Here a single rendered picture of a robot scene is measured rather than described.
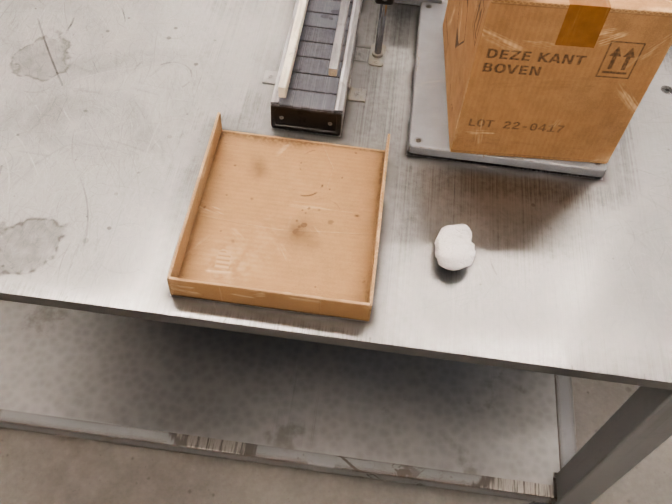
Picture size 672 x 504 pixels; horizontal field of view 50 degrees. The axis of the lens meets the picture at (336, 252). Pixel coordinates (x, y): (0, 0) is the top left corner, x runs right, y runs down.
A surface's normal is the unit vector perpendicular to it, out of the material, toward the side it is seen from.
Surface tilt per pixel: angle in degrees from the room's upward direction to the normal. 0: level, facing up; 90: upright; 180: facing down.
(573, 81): 90
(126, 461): 0
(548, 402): 0
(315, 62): 0
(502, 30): 90
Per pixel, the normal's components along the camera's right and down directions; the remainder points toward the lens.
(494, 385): 0.00, -0.55
